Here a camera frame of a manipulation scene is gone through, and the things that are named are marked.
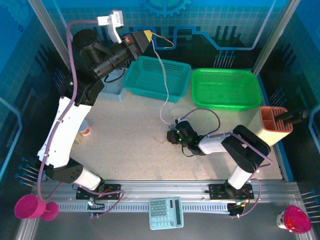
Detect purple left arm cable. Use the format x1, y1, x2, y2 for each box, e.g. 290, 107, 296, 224
36, 19, 125, 218

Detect small white orange cup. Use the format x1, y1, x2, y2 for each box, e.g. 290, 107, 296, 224
78, 119, 92, 144

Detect aluminium frame post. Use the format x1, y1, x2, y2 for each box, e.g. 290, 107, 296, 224
26, 0, 79, 76
251, 0, 302, 75

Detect cream utensil holder orange rim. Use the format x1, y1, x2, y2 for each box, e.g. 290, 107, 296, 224
246, 106, 294, 146

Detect red glitter cup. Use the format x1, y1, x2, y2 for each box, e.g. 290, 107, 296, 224
276, 204, 313, 235

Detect black utensil handle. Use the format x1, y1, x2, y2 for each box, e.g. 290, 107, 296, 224
274, 109, 309, 125

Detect teal plastic basket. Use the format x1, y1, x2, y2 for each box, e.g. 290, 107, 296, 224
121, 55, 192, 104

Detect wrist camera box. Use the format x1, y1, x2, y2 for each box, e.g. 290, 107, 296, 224
96, 9, 125, 44
175, 120, 196, 138

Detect magenta goblet cup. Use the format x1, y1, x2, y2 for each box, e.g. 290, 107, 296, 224
14, 194, 60, 222

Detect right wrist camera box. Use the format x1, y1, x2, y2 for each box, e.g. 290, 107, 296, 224
175, 120, 196, 138

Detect white plastic basket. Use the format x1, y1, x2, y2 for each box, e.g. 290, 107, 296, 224
97, 68, 128, 103

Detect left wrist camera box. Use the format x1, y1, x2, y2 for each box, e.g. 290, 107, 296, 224
96, 9, 125, 44

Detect green plastic basket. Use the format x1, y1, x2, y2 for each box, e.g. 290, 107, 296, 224
191, 67, 263, 112

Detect white slotted cable duct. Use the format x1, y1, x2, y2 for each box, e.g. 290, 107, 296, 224
57, 201, 232, 214

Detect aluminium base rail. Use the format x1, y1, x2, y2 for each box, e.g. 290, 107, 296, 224
32, 179, 302, 201

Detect white cable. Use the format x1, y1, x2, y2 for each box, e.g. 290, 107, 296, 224
150, 36, 176, 127

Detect light blue calculator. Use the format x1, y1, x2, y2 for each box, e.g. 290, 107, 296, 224
149, 196, 185, 231

